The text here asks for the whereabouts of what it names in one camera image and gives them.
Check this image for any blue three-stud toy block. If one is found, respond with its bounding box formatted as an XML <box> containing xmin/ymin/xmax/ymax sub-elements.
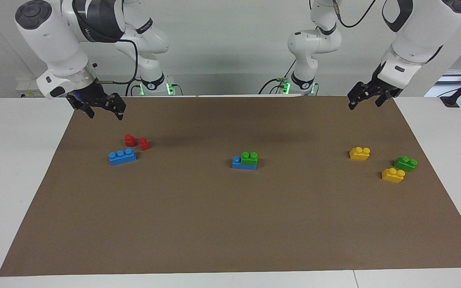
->
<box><xmin>108</xmin><ymin>148</ymin><xmax>137</xmax><ymax>166</ymax></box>
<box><xmin>232</xmin><ymin>156</ymin><xmax>257</xmax><ymax>170</ymax></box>

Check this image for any yellow two-stud toy block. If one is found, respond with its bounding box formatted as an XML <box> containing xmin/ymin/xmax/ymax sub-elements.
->
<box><xmin>381</xmin><ymin>168</ymin><xmax>406</xmax><ymax>184</ymax></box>
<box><xmin>349</xmin><ymin>147</ymin><xmax>371</xmax><ymax>161</ymax></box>

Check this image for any brown table mat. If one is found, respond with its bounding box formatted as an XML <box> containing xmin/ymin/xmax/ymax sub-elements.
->
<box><xmin>0</xmin><ymin>95</ymin><xmax>461</xmax><ymax>277</ymax></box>

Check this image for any black base power cable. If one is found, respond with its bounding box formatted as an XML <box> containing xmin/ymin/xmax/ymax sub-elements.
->
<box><xmin>125</xmin><ymin>78</ymin><xmax>143</xmax><ymax>97</ymax></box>
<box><xmin>259</xmin><ymin>58</ymin><xmax>297</xmax><ymax>95</ymax></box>

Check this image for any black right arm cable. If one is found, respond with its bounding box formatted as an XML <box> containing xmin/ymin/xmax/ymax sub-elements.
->
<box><xmin>94</xmin><ymin>38</ymin><xmax>140</xmax><ymax>96</ymax></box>

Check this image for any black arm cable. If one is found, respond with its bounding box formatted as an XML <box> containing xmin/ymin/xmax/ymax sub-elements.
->
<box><xmin>332</xmin><ymin>0</ymin><xmax>376</xmax><ymax>28</ymax></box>
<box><xmin>94</xmin><ymin>38</ymin><xmax>140</xmax><ymax>96</ymax></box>

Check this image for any white wall socket box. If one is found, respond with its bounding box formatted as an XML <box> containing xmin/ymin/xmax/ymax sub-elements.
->
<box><xmin>16</xmin><ymin>79</ymin><xmax>49</xmax><ymax>98</ymax></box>

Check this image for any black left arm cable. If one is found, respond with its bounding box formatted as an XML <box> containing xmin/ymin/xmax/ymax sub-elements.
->
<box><xmin>332</xmin><ymin>0</ymin><xmax>376</xmax><ymax>28</ymax></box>

